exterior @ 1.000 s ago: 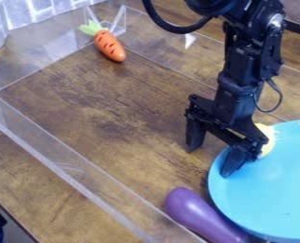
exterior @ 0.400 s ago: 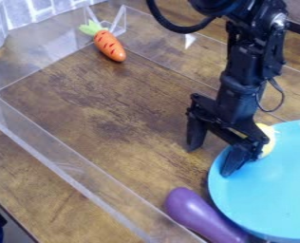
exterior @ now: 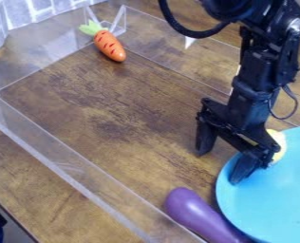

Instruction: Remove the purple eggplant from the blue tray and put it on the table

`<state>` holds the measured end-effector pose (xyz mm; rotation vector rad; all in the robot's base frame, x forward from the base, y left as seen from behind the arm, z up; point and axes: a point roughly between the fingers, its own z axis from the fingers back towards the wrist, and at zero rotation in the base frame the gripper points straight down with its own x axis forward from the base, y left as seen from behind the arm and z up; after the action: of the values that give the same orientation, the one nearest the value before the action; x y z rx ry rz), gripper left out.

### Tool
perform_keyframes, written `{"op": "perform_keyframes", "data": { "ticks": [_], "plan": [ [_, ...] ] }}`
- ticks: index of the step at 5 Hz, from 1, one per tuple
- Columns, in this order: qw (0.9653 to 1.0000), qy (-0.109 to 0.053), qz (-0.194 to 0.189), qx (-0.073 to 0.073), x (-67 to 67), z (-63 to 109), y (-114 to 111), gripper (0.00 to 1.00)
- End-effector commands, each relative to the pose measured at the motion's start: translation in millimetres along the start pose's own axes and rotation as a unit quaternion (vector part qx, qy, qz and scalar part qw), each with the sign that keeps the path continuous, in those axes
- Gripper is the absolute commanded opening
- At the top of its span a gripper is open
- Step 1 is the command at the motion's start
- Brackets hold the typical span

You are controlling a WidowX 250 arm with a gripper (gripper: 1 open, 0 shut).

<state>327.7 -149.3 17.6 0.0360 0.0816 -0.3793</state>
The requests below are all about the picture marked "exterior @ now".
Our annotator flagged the blue round plate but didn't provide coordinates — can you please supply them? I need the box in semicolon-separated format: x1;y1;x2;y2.
216;127;300;243

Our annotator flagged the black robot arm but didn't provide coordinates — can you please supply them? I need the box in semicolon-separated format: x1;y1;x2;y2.
196;0;300;184

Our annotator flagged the white grid curtain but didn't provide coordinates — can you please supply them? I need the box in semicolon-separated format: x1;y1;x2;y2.
0;0;108;47

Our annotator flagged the yellow toy lemon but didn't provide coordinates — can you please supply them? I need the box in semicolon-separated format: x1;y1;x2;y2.
263;129;288;168

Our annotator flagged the clear acrylic enclosure wall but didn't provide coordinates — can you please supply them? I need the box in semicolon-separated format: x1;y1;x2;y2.
0;1;240;243

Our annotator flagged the orange toy carrot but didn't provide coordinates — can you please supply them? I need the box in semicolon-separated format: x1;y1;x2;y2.
80;20;126;63

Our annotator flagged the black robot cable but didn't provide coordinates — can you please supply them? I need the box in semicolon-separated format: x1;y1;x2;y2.
157;0;243;40

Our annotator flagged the purple toy eggplant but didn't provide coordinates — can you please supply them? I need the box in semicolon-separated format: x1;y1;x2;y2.
164;187;253;243

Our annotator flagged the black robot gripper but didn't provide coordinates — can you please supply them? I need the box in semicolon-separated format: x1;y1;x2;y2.
196;76;281;185

